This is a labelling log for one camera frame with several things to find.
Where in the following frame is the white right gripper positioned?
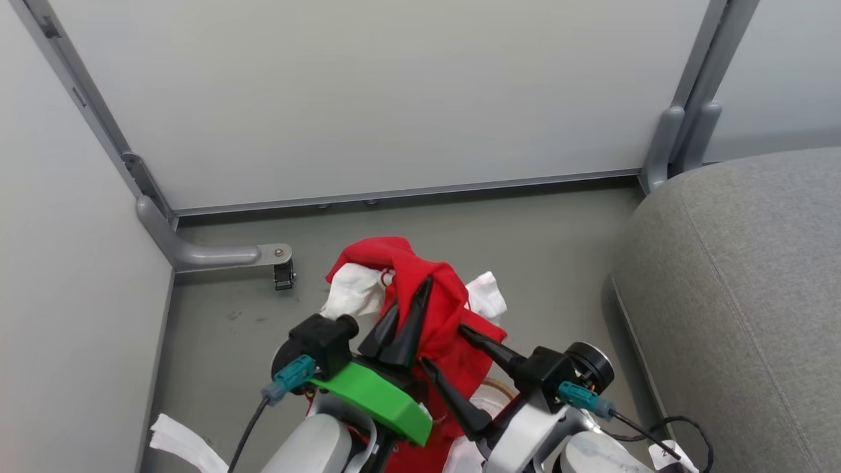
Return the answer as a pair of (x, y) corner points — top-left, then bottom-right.
(420, 325), (572, 473)

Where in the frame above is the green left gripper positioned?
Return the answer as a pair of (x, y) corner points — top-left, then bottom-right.
(307, 276), (434, 448)

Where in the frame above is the red garment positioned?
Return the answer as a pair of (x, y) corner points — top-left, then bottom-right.
(306, 235), (509, 473)

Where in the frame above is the white garment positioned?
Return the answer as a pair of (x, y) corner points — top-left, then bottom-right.
(320, 263), (509, 324)

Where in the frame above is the grey support foot with plate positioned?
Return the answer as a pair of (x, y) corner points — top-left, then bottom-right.
(136, 195), (294, 274)

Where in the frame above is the white paper strip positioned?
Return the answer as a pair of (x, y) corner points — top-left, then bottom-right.
(149, 413), (231, 473)

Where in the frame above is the grey fabric sofa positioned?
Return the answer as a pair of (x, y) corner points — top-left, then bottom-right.
(603, 146), (841, 473)

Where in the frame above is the grey curved support foot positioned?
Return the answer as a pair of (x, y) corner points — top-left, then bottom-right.
(680, 101), (723, 173)
(642, 106), (686, 195)

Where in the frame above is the black cable with teal plug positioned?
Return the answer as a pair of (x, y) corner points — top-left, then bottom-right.
(227, 355), (317, 473)
(557, 382), (714, 473)

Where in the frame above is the grey partition base rail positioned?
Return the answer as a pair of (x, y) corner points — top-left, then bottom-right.
(172, 169), (643, 218)

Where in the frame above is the white cable label tag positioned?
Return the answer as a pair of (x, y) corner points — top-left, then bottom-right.
(648, 439), (701, 473)

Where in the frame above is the grey metal corner bracket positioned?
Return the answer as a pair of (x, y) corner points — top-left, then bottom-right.
(122, 152), (175, 219)

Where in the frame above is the grey partition post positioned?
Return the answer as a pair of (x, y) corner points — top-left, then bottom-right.
(669, 0), (761, 165)
(10, 0), (178, 227)

